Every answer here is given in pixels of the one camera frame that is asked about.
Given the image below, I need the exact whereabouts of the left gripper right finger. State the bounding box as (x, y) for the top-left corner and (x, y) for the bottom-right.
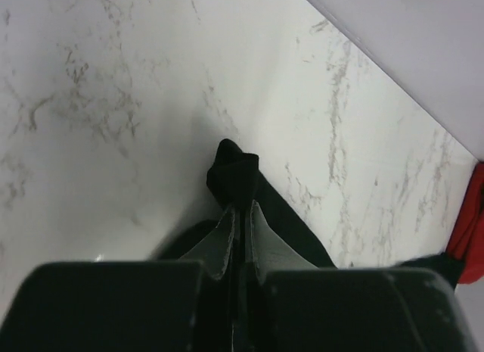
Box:
(245, 201), (317, 285)

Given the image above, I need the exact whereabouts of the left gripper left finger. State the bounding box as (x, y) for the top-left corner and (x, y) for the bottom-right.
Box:
(179, 210), (236, 282)

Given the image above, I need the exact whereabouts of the black t shirt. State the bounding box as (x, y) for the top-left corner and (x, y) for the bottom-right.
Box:
(157, 138), (465, 352)

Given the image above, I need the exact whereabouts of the folded dark red t shirt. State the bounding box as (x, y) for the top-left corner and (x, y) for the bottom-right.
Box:
(445, 162), (483, 285)

